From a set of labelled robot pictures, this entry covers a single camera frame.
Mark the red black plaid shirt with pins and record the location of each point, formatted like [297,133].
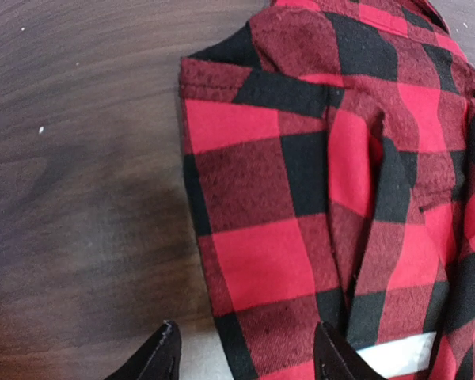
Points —
[329,162]

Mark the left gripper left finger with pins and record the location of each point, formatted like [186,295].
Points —
[158,358]

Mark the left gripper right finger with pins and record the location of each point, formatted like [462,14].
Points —
[335,359]

